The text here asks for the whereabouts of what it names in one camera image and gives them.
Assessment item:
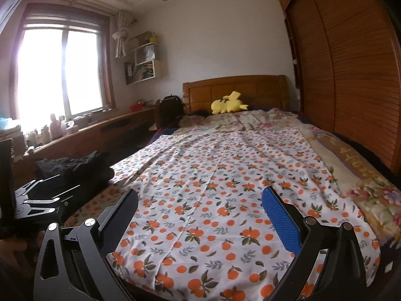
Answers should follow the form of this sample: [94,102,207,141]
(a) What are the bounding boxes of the folded black garment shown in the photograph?
[34,151,114,186]

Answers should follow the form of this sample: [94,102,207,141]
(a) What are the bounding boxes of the floral quilt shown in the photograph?
[179,108,400,247]

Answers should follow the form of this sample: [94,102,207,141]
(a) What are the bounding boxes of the wooden desk by window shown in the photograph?
[13,108,154,187]

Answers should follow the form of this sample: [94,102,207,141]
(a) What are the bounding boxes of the orange print bed sheet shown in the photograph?
[67,128,380,300]

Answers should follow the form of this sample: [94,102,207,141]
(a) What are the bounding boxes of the red bowl on desk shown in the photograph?
[129,101,144,112]

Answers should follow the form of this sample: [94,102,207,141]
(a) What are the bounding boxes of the window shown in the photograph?
[9,2,116,123]

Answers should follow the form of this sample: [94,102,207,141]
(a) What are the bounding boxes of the black backpack on chair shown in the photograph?
[155,95,184,129]

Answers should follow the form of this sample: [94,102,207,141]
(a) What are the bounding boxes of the wooden headboard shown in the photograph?
[182,74,290,115]

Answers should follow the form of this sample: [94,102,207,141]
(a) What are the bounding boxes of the tied white curtain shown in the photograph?
[112,10,135,58]

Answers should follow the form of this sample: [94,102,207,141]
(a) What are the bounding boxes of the yellow plush toy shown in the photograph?
[211,91,248,115]

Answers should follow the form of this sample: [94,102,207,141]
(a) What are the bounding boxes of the wooden louvered wardrobe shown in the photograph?
[279,0,400,173]

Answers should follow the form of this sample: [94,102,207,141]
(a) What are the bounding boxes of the white wall shelf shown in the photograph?
[124,31,162,85]

